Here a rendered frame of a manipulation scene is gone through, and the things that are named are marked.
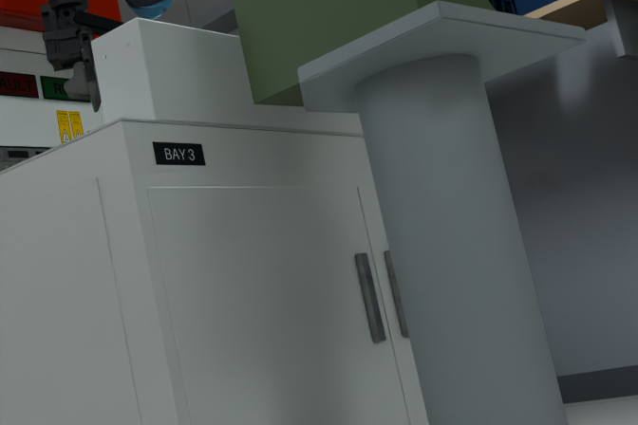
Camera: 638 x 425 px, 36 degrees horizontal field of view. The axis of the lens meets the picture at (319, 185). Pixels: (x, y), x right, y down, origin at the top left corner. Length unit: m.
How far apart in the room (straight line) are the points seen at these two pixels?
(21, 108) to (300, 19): 0.86
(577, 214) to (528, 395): 3.18
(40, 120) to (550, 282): 2.88
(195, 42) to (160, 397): 0.49
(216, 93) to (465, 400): 0.55
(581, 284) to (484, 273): 3.20
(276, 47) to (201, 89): 0.14
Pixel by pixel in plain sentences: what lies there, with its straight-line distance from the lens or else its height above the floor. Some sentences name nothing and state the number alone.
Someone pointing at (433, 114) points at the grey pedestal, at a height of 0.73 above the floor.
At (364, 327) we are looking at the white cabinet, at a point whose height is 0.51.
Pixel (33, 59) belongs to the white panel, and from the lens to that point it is 2.02.
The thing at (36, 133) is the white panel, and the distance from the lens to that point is 1.96.
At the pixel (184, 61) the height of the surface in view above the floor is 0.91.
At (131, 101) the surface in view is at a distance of 1.29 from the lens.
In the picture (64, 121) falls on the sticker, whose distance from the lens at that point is 2.01.
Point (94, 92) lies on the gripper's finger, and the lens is 1.80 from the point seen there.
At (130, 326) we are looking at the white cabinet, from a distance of 1.21.
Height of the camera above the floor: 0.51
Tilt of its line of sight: 9 degrees up
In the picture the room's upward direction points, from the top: 12 degrees counter-clockwise
